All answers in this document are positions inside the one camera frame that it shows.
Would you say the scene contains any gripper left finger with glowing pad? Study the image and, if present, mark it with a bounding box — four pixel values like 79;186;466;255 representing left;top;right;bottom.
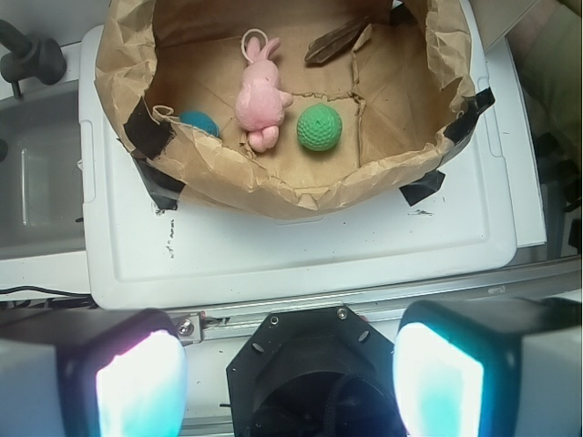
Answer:
1;309;188;436

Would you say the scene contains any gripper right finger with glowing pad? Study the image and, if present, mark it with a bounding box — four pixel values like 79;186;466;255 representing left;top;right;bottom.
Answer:
393;298;582;436

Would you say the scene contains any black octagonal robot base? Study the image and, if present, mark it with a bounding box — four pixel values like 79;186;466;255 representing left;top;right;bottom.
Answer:
226;306;406;436

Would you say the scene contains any dark wood chip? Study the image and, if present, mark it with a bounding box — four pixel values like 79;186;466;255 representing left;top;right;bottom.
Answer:
304;19;370;66

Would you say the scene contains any clear plastic tub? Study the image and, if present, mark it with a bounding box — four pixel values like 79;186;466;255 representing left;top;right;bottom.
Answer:
0;88;87;260

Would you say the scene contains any black tape strip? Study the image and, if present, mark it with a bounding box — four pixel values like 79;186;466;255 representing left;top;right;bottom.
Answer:
399;170;445;207
440;87;496;166
133;158;185;210
124;97;175;159

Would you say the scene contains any blue dimpled ball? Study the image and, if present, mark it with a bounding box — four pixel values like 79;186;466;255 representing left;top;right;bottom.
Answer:
179;110;220;137

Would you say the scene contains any pink plush bunny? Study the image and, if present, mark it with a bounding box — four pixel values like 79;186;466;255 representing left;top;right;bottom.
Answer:
234;28;293;153

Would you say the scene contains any green dimpled ball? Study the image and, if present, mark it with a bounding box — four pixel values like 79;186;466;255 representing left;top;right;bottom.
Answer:
296;103;343;152

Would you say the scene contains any brown paper bag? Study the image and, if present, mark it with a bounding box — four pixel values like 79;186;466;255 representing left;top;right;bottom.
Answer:
96;1;475;219

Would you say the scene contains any aluminium rail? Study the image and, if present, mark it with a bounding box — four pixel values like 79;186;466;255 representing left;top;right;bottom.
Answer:
169;255;582;343

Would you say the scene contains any black thin cable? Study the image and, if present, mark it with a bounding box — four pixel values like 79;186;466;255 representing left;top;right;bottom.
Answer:
0;285;95;300

